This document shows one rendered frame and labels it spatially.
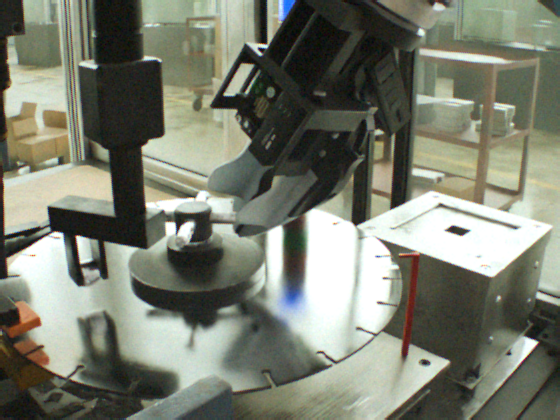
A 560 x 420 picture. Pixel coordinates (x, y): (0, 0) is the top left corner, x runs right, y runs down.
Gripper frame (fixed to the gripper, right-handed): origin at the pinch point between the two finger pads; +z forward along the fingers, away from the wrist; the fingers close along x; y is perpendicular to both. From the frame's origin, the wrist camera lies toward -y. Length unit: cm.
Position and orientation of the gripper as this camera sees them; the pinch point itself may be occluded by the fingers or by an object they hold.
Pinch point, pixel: (251, 221)
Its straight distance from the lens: 47.9
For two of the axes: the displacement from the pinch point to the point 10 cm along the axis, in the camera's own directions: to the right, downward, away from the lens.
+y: -6.4, 1.1, -7.6
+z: -4.9, 7.1, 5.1
